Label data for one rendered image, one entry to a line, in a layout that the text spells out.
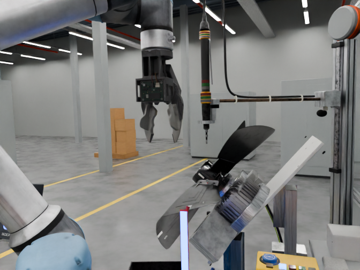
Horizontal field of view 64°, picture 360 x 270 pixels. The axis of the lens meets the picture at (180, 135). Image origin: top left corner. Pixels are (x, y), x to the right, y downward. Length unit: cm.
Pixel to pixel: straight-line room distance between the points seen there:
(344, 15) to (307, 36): 1190
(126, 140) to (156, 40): 865
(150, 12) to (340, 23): 112
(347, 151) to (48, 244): 136
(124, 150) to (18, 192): 872
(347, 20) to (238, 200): 95
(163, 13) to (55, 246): 51
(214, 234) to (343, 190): 71
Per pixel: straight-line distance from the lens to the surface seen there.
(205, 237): 120
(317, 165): 668
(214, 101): 120
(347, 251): 144
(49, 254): 56
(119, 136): 941
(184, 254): 97
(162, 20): 69
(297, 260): 93
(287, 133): 662
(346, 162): 161
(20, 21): 52
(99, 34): 747
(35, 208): 66
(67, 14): 53
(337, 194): 165
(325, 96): 150
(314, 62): 1334
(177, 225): 132
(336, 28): 165
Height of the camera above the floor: 150
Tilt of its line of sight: 5 degrees down
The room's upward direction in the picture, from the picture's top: 1 degrees counter-clockwise
